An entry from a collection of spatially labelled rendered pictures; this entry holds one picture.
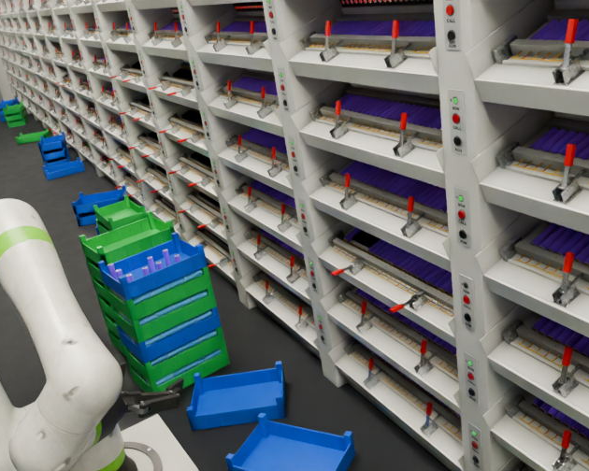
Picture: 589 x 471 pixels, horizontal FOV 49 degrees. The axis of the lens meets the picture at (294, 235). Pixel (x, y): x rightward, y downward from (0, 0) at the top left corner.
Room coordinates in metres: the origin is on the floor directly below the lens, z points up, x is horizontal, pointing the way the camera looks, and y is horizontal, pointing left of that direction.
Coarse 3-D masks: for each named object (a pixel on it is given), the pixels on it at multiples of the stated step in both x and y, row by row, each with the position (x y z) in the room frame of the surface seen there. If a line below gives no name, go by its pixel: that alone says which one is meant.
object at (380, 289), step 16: (336, 224) 1.80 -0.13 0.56; (320, 240) 1.77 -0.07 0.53; (352, 240) 1.76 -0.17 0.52; (320, 256) 1.76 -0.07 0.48; (336, 256) 1.72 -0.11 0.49; (368, 272) 1.58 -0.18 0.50; (368, 288) 1.53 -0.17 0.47; (384, 288) 1.49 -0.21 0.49; (400, 288) 1.46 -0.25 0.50; (432, 304) 1.35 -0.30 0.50; (416, 320) 1.36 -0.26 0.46; (432, 320) 1.30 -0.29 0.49; (448, 320) 1.28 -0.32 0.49; (448, 336) 1.25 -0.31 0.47
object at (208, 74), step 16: (192, 16) 2.41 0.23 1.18; (208, 16) 2.43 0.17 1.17; (192, 32) 2.40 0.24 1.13; (192, 48) 2.43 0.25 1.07; (208, 64) 2.42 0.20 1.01; (208, 80) 2.41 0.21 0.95; (208, 112) 2.40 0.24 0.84; (224, 128) 2.42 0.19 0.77; (208, 144) 2.46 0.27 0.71; (224, 176) 2.41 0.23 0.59; (240, 176) 2.43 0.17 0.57; (224, 224) 2.47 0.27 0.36; (240, 224) 2.42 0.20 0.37; (240, 256) 2.40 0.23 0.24; (240, 272) 2.41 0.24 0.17; (240, 288) 2.45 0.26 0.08; (256, 304) 2.42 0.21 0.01
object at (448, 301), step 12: (336, 240) 1.76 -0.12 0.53; (348, 252) 1.70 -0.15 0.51; (360, 252) 1.64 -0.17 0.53; (372, 264) 1.58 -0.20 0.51; (384, 264) 1.54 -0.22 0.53; (384, 276) 1.52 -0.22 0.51; (396, 276) 1.48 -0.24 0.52; (408, 276) 1.46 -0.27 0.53; (420, 288) 1.39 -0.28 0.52; (432, 288) 1.37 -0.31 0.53; (444, 300) 1.31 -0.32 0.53
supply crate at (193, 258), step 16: (176, 240) 2.16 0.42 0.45; (144, 256) 2.10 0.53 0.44; (160, 256) 2.13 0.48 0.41; (192, 256) 1.99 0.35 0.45; (128, 272) 2.06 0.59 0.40; (160, 272) 1.92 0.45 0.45; (176, 272) 1.95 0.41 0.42; (192, 272) 1.98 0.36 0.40; (112, 288) 1.94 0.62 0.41; (128, 288) 1.86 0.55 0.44; (144, 288) 1.89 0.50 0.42
